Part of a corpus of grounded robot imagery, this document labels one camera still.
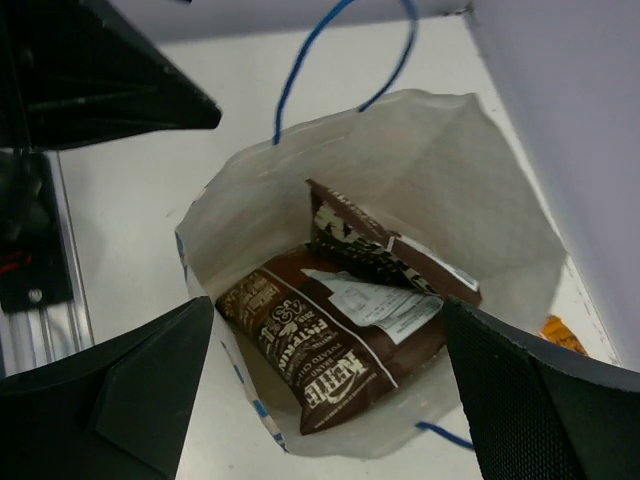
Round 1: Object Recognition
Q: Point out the aluminium front rail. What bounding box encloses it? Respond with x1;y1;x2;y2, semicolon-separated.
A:
1;149;95;377

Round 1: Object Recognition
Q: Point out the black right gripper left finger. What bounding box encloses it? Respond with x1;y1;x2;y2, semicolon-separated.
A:
1;297;214;479

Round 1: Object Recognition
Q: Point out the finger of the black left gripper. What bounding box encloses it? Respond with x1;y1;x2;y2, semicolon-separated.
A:
1;1;222;150

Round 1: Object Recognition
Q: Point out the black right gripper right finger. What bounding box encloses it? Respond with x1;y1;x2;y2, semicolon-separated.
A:
443;297;639;479

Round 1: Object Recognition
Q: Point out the blue checkered paper bag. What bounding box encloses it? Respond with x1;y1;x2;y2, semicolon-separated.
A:
176;85;567;459

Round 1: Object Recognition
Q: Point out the brown chocolate snack bag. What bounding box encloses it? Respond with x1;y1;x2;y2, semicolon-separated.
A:
307;179;482;306

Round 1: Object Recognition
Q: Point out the orange chips bag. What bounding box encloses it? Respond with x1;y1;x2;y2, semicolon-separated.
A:
538;315;588;356

